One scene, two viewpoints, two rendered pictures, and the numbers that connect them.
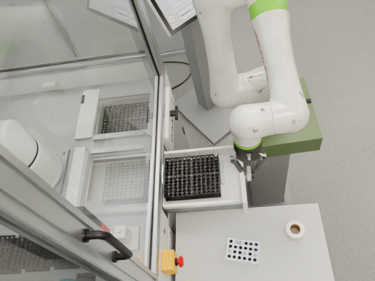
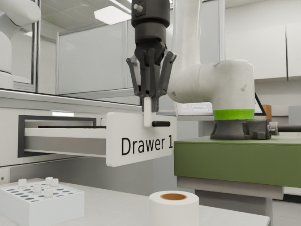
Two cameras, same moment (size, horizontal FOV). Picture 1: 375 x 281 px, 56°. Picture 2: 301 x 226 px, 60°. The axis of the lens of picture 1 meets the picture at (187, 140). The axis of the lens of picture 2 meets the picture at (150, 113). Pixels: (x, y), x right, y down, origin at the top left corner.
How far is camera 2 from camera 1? 132 cm
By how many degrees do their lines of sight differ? 61
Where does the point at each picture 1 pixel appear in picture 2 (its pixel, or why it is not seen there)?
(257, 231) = (103, 207)
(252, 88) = (208, 64)
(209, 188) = not seen: hidden behind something
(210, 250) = not seen: hidden behind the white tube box
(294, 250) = not seen: outside the picture
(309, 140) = (282, 145)
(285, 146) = (241, 154)
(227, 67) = (186, 37)
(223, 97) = (174, 71)
